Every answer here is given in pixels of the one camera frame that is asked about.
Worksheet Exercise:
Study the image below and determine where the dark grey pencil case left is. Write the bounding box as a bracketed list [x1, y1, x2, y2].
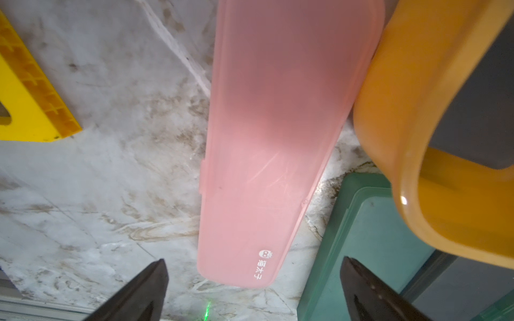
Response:
[401, 250, 513, 320]

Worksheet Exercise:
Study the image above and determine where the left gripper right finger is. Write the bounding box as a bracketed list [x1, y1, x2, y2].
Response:
[340, 256, 430, 321]

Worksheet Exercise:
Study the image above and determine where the yellow triangular block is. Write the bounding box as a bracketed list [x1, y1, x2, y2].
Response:
[1, 14, 82, 143]

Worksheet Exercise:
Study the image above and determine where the pink pencil case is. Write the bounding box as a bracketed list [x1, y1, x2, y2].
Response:
[197, 1, 386, 288]

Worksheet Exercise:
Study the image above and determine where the yellow storage box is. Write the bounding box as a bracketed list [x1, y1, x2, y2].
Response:
[353, 1, 513, 268]

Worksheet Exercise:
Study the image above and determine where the light green pencil case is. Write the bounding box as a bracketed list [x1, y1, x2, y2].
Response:
[297, 173, 434, 320]

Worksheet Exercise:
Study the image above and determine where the black pencil case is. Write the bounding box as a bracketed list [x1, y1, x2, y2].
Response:
[430, 20, 513, 169]

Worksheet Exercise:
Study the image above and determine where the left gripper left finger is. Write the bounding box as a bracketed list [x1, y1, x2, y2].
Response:
[85, 259, 169, 321]

